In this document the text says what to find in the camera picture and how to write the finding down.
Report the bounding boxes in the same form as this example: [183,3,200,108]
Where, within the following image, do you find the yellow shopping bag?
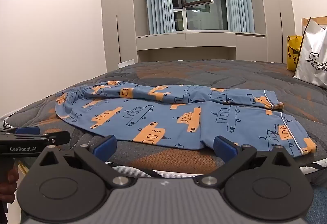
[286,35,304,71]

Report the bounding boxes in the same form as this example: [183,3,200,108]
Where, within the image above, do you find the blue pants with orange cars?
[55,80,317,158]

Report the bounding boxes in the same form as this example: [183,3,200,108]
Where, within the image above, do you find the person's left hand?
[0,160,20,203]

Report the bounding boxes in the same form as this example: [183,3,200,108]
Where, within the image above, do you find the grey and orange quilted bed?
[0,60,327,187]

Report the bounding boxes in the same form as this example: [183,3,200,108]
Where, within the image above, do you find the white shopping bag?
[293,17,327,88]

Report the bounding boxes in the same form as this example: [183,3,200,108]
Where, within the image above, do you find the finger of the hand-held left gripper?
[0,126,41,136]
[38,131,71,145]

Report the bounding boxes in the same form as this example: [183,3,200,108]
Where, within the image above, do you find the tall beige wardrobe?
[252,0,297,64]
[101,0,150,70]

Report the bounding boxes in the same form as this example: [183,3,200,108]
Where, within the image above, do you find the wooden headboard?
[301,16,327,33]

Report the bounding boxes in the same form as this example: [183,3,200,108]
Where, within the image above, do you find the beige window sill cabinet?
[135,31,268,62]

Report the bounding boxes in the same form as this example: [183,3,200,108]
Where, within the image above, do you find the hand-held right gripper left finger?
[33,135,131,189]

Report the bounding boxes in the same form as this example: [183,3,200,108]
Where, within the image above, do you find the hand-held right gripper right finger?
[199,135,299,188]

